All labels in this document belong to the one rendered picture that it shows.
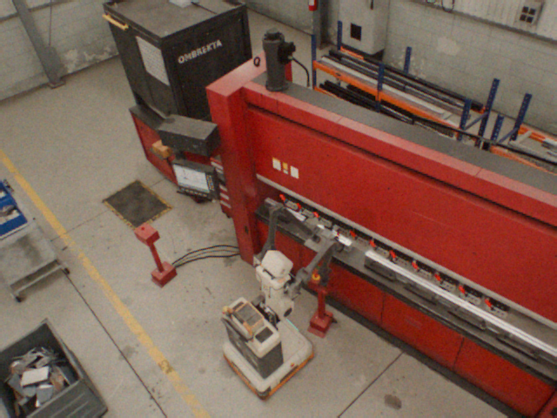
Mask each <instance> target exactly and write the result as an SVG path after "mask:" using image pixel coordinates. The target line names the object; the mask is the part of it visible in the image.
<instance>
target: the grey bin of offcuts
mask: <svg viewBox="0 0 557 418"><path fill-rule="evenodd" d="M40 323H41V324H40V325H39V326H37V327H35V328H33V329H32V330H30V331H29V332H28V333H27V334H24V335H23V336H21V338H19V339H17V340H15V341H13V342H12V343H10V344H9V345H8V346H6V347H3V348H1V349H0V408H1V409H2V410H3V414H4V416H5V418H99V417H101V416H102V415H104V414H105V413H106V412H108V409H107V408H108V407H107V405H106V404H105V402H104V400H103V398H102V397H101V395H100V393H99V392H98V391H97V389H96V387H95V386H94V384H93V383H92V380H91V378H90V376H89V375H88V374H87V372H86V371H85V369H84V367H82V365H81V364H80V362H79V361H78V359H77V357H76V355H74V352H73V351H72V350H71V349H69V348H68V346H67V345H66V343H64V341H63V339H62V338H61V336H60V335H58V333H57V331H56V329H55V328H54V327H53V326H52V325H51V323H50V322H49V319H48V318H47V317H46V318H45V320H43V321H42V322H40Z"/></svg>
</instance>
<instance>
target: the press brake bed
mask: <svg viewBox="0 0 557 418"><path fill-rule="evenodd" d="M255 217H256V223H257V228H258V239H259V246H261V249H263V248H264V247H265V244H266V241H267V240H268V233H269V225H270V223H269V222H267V221H266V220H264V219H261V218H260V217H258V216H256V215H255ZM304 244H305V243H303V241H302V240H300V239H297V238H296V237H294V236H292V235H291V234H289V233H287V232H285V231H283V230H282V229H280V228H278V227H276V236H275V246H276V249H277V252H280V253H282V254H283V255H284V256H285V257H286V258H287V259H289V260H290V261H291V262H292V269H291V270H290V272H289V273H291V274H292V275H293V276H294V277H295V278H296V274H297V272H298V271H299V270H300V269H301V268H302V267H303V268H305V267H307V266H308V265H309V264H310V263H311V261H312V260H313V259H314V257H315V256H316V255H317V253H316V252H314V251H312V250H311V249H310V248H308V247H306V246H304ZM329 267H330V268H331V269H332V270H333V271H334V272H335V276H334V285H333V286H332V289H331V290H330V292H329V294H327V296H326V302H325V303H327V304H328V305H330V306H332V307H334V308H335V309H337V310H339V311H340V312H341V313H343V314H345V315H346V316H348V317H349V318H351V319H353V320H355V321H356V322H358V323H360V324H361V325H363V326H364V327H366V328H367V329H368V330H370V331H371V332H373V333H375V334H377V335H378V336H379V337H381V338H383V339H385V340H387V341H388V342H391V343H392V344H393V345H395V346H396V347H398V348H400V349H402V351H403V352H405V353H406V354H408V355H410V356H412V357H413V358H415V359H416V360H418V361H420V362H422V363H423V364H425V365H427V366H428V367H430V368H431V369H432V370H433V371H434V372H437V373H439V374H441V375H443V376H444V377H446V378H447V379H448V380H450V381H452V382H453V383H455V384H456V385H458V386H459V387H461V388H463V389H465V390H466V391H467V392H468V393H470V394H473V395H475V396H476V397H478V399H480V400H481V401H483V402H485V403H486V404H488V405H490V406H491V407H493V408H495V409H497V410H498V412H500V413H502V414H503V415H505V416H507V417H509V418H534V417H535V416H536V415H537V414H538V413H539V412H540V411H541V409H542V408H543V407H544V405H545V404H546V403H547V401H548V400H549V399H550V397H551V396H552V395H553V392H554V391H555V389H556V388H557V385H556V384H555V383H553V382H551V381H549V380H548V379H545V378H543V376H541V375H539V374H537V373H535V372H534V371H533V370H530V369H528V368H526V367H524V366H522V365H521V364H519V362H518V361H514V360H512V359H510V358H509V357H507V356H505V355H504V354H501V353H499V352H497V351H495V350H494V349H493V348H492V347H489V346H488V345H487V344H484V343H482V342H480V341H479V340H476V339H474V338H473V337H472V336H470V335H467V334H464V333H463V331H461V330H459V329H458V328H457V327H454V326H452V325H450V324H448V323H446V322H444V321H443V320H441V319H439V318H437V317H435V316H434V315H432V314H430V313H428V311H426V310H424V309H422V308H420V307H418V306H416V305H414V304H413V303H412V302H410V301H408V300H406V299H404V298H402V297H399V296H398V295H397V294H395V293H392V292H391V291H389V290H387V289H385V288H384V287H382V286H381V285H380V284H378V283H376V282H375V281H373V280H370V279H369V278H367V277H365V276H363V275H361V274H360V273H357V272H355V271H354V270H352V269H351V268H349V267H347V266H345V265H343V264H341V263H339V262H338V261H337V260H334V259H333V258H332V260H331V263H330V265H329ZM407 315H408V316H410V318H411V319H413V320H416V321H417V322H418V323H420V324H421V327H420V330H419V329H418V328H416V327H414V326H412V325H410V324H408V323H407V322H405V320H406V316H407Z"/></svg>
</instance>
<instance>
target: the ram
mask: <svg viewBox="0 0 557 418"><path fill-rule="evenodd" d="M247 111H248V118H249V126H250V132H251V138H252V149H253V156H254V162H255V169H256V174H258V175H259V176H262V177H263V178H265V179H268V180H270V181H271V182H273V183H275V184H277V185H280V186H282V187H284V188H285V189H287V190H289V191H291V192H294V193H296V194H298V195H299V196H301V197H303V198H305V199H308V200H310V201H311V202H313V203H315V204H317V205H319V206H322V207H324V208H326V209H328V210H330V211H332V212H335V213H337V214H338V215H340V216H342V217H344V218H346V219H349V220H350V221H352V222H354V223H356V224H358V225H360V226H363V227H364V228H366V229H368V230H370V231H372V232H374V233H377V234H379V235H381V237H383V238H385V239H388V240H390V241H391V242H393V243H395V244H397V245H399V246H402V247H404V248H405V249H407V250H410V251H412V252H413V253H416V254H418V255H419V256H421V257H423V258H425V259H427V260H430V261H432V262H433V263H436V264H438V265H440V266H443V267H444V268H446V269H448V271H450V272H452V273H455V274H457V275H459V276H461V277H463V278H465V279H467V280H470V281H472V282H473V283H475V284H477V285H480V286H482V287H484V288H486V289H488V290H490V291H492V292H494V293H495V294H498V295H499V296H501V297H503V298H505V299H507V300H510V301H512V302H514V303H516V304H518V305H520V306H522V307H524V308H526V309H529V310H531V312H533V313H535V314H538V315H539V316H541V317H544V318H546V319H548V320H550V321H552V322H554V323H557V229H556V228H554V227H551V226H547V225H545V223H542V222H540V221H538V220H535V219H531V218H529V217H527V216H525V215H522V214H519V213H517V212H514V211H511V210H509V209H506V208H505V207H502V206H498V205H495V204H494V203H491V202H489V201H487V200H484V199H480V198H478V197H475V196H473V195H472V194H469V193H467V192H463V191H460V190H458V189H456V187H453V186H451V185H448V184H445V183H443V182H440V181H438V180H436V179H432V178H429V177H427V176H425V175H423V174H421V173H418V172H415V171H413V170H410V169H407V168H405V167H403V166H401V165H397V164H394V163H393V162H391V161H388V160H386V159H383V158H380V157H378V156H375V155H373V154H371V153H368V152H364V151H362V150H360V149H358V148H356V147H353V146H351V145H348V144H345V143H343V142H341V141H338V140H337V139H334V138H330V137H328V136H326V135H324V134H322V133H318V132H316V131H313V130H310V129H308V128H306V127H304V126H302V125H298V124H295V123H293V122H292V121H289V120H287V119H285V118H283V117H280V116H279V115H277V114H274V113H272V112H269V111H266V110H263V109H261V108H258V107H257V106H254V105H253V106H252V107H250V108H249V109H247ZM273 158H276V159H278V160H280V168H281V170H279V169H278V168H276V167H274V164H273ZM283 162H284V163H286V164H287V168H288V170H287V169H285V168H284V165H283ZM291 166H293V167H295V168H297V169H298V174H299V179H296V178H294V177H293V176H292V175H291ZM284 169H285V170H287V171H288V174H286V173H285V172H284ZM257 179H259V180H262V181H264V182H266V183H267V184H269V185H272V186H274V187H276V188H278V189H279V190H280V191H282V192H285V193H287V194H289V195H291V196H293V197H294V198H296V199H299V200H301V201H303V202H305V203H306V204H308V205H310V206H313V207H315V208H317V209H319V210H320V211H322V212H326V213H328V214H329V215H331V216H333V217H334V218H336V219H339V220H341V221H343V222H345V223H347V224H348V225H350V226H353V227H355V228H357V229H359V230H360V231H362V232H364V233H367V234H369V235H371V236H372V237H373V238H375V239H378V240H379V241H381V242H383V243H385V244H387V245H389V246H391V247H393V248H395V249H397V250H399V251H401V252H403V253H405V254H408V255H410V256H412V257H414V258H415V259H417V260H420V261H422V262H424V263H426V264H428V265H429V266H431V267H433V268H436V269H438V270H440V271H441V272H442V273H444V274H446V275H448V276H450V277H452V278H454V279H456V280H459V281H461V282H463V283H465V284H467V285H469V286H470V287H473V288H475V289H478V290H480V291H481V292H482V293H485V294H487V296H489V297H491V298H493V299H495V300H498V301H500V302H502V303H504V304H506V305H508V306H510V307H513V308H515V309H517V310H519V311H521V312H522V313H523V314H525V315H528V316H530V317H532V318H534V319H535V320H537V321H539V322H542V323H544V324H546V325H548V326H550V327H552V328H554V330H557V327H555V326H553V325H551V324H549V323H547V322H545V321H544V320H541V319H539V318H537V317H535V316H533V315H531V314H530V313H527V312H526V311H524V310H522V309H520V308H518V307H516V306H514V305H511V304H509V303H507V302H505V301H504V300H501V299H499V298H497V297H494V296H492V295H491V294H490V293H488V292H486V291H484V290H482V289H480V288H478V287H475V286H473V285H471V284H469V283H468V282H466V281H464V280H462V279H460V278H457V277H455V276H453V275H451V274H450V273H447V272H445V270H443V269H441V268H439V267H437V266H434V265H432V264H430V263H428V262H426V261H424V260H422V259H420V258H418V257H416V256H414V255H412V254H410V253H407V252H405V251H403V250H401V249H399V248H398V247H396V246H394V245H392V244H390V243H388V242H386V241H384V240H382V239H380V238H378V236H376V235H374V234H371V233H369V232H367V231H365V230H363V229H361V228H359V227H357V226H355V225H353V224H351V223H349V222H347V221H345V220H343V219H341V218H339V217H337V216H335V215H333V214H331V213H329V212H327V211H324V210H322V209H321V208H319V207H317V206H315V205H313V204H311V203H309V202H307V201H305V200H303V199H301V198H299V197H297V196H295V195H293V194H291V193H289V192H287V191H285V190H283V189H281V188H279V187H277V186H275V185H273V184H271V183H269V182H267V181H265V180H263V179H260V178H258V177H257Z"/></svg>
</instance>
